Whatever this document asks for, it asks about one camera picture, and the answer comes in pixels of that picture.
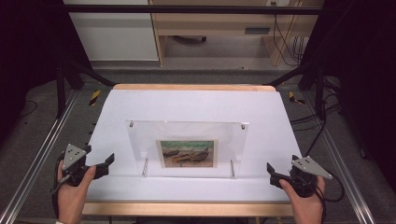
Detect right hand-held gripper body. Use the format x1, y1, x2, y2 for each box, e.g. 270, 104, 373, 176
289, 154, 333, 199

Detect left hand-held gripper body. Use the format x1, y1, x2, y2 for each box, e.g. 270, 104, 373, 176
57, 143, 96, 188

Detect clear acrylic photo frame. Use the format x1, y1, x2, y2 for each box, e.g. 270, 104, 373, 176
124, 119, 250, 180

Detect person's right hand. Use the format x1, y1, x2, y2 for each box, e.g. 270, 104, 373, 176
278, 175, 327, 224

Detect person's left hand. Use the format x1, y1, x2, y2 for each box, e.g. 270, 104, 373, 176
56, 160, 97, 224

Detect yellow black tape strip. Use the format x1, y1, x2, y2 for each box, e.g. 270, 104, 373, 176
89, 89, 103, 107

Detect black metal stand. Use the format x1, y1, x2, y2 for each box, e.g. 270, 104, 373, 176
263, 58, 329, 121
55, 58, 117, 119

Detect yellow clamp right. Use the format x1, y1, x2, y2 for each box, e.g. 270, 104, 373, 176
287, 91, 306, 106

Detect painted boats picture card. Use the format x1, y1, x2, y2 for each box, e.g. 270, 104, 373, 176
155, 139, 219, 170

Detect wooden table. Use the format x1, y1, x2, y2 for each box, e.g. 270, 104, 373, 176
81, 83, 295, 218

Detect white table mat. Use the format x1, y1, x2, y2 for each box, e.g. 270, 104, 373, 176
85, 89, 304, 203

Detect dark curtain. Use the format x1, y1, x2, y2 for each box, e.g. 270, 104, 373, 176
299, 0, 396, 191
0, 0, 92, 143

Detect white cabinet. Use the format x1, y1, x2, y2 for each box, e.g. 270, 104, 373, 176
63, 0, 160, 63

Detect light wooden desk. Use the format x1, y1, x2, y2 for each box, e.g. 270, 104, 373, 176
148, 0, 325, 68

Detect black horizontal bar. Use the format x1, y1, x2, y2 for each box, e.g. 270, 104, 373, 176
62, 4, 323, 16

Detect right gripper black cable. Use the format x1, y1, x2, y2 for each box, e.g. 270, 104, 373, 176
312, 171, 346, 224

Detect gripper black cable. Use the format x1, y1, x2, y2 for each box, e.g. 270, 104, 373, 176
312, 171, 346, 224
49, 154, 73, 219

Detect black floor cables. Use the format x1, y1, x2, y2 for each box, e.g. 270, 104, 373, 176
289, 77, 344, 158

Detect aluminium floor rail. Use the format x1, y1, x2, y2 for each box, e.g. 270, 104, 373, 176
302, 91, 376, 224
0, 90, 80, 224

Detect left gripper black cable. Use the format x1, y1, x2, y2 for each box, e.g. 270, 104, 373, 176
49, 154, 73, 219

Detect thin black floor cable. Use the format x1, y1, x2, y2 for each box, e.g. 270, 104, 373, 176
18, 99, 38, 119

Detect hanging black cables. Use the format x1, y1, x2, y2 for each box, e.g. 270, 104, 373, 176
271, 1, 305, 67

